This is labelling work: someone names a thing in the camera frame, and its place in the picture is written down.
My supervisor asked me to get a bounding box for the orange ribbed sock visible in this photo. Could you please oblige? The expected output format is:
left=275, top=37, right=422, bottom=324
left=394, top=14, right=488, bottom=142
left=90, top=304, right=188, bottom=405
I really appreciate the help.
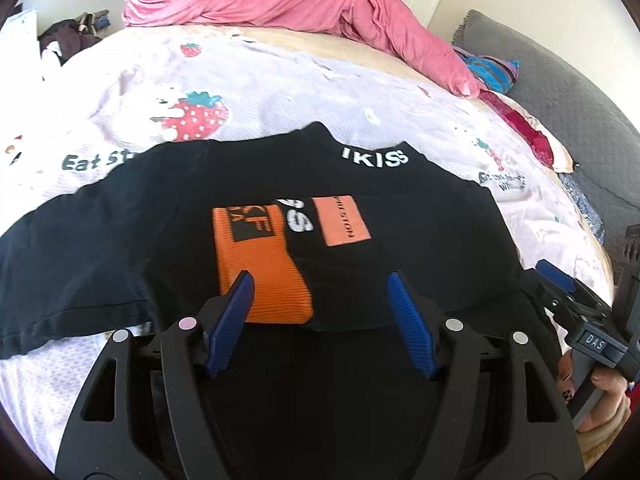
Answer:
left=211, top=206, right=314, bottom=325

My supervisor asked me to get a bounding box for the person's right hand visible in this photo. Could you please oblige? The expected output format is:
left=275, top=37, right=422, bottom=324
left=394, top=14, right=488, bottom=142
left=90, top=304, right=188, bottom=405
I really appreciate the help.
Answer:
left=557, top=350, right=636, bottom=461

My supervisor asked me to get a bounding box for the pile of dark clothes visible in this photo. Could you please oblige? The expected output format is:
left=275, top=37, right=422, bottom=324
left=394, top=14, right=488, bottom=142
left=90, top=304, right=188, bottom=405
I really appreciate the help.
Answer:
left=37, top=10, right=108, bottom=67

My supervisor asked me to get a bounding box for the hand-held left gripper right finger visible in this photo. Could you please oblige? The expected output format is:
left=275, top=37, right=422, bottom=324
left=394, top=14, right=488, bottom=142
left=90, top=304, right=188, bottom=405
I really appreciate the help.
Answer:
left=387, top=270, right=586, bottom=480

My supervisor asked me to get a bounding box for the black sock with orange patch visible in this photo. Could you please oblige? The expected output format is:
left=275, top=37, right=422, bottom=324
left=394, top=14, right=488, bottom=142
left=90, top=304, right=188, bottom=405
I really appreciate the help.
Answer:
left=272, top=194, right=401, bottom=332

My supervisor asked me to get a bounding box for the strawberry printed lilac bedsheet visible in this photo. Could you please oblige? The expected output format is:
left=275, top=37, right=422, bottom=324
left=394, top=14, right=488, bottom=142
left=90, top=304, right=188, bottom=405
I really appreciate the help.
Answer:
left=0, top=25, right=616, bottom=411

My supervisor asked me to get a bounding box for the red patterned pillow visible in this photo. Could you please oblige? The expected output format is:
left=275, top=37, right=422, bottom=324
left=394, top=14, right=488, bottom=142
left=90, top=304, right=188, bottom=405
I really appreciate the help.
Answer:
left=482, top=87, right=573, bottom=171

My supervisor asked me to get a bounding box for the blue striped cloth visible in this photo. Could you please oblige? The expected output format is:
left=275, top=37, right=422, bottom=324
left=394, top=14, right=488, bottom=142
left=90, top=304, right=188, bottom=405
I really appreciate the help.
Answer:
left=455, top=47, right=521, bottom=95

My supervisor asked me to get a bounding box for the pink duvet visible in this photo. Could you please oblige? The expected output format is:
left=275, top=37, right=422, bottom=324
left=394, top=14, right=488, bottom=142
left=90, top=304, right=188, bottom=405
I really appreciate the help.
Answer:
left=122, top=0, right=483, bottom=100

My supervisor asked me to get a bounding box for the grey quilted headboard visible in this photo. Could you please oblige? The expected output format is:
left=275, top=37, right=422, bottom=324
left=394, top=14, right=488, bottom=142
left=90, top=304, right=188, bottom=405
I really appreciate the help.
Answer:
left=452, top=9, right=640, bottom=281

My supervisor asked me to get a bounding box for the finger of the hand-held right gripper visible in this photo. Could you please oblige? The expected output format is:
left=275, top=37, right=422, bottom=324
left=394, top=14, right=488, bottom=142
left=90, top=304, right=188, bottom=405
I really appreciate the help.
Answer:
left=522, top=259, right=617, bottom=333

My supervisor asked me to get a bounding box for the dark blue patterned pillow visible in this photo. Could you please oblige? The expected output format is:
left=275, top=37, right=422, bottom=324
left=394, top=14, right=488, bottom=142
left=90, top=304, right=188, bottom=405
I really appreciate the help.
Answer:
left=560, top=172, right=608, bottom=246

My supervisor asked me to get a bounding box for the black t-shirt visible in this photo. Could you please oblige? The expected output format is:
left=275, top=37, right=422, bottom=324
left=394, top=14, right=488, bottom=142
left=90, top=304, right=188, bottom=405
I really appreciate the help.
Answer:
left=0, top=121, right=571, bottom=480

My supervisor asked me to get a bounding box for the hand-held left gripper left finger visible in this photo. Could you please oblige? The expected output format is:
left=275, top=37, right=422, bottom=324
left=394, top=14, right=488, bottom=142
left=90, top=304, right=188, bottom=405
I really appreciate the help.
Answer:
left=55, top=270, right=257, bottom=480

